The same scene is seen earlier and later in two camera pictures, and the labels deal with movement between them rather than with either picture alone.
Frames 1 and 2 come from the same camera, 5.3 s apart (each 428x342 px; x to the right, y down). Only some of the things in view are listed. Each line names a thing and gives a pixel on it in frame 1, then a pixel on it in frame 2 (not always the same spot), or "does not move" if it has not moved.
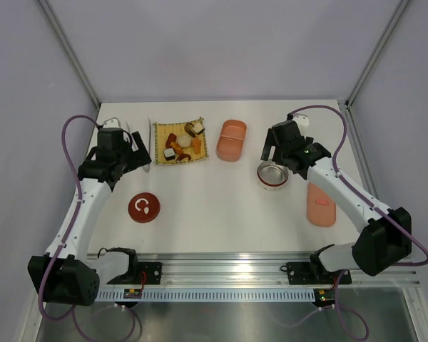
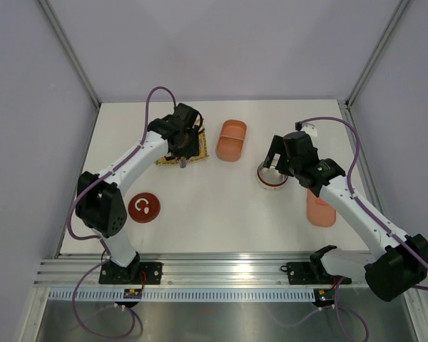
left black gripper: (138, 157) → (192, 149)
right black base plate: (303, 273) does not move
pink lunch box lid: (321, 207) does not move
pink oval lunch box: (230, 140) does not move
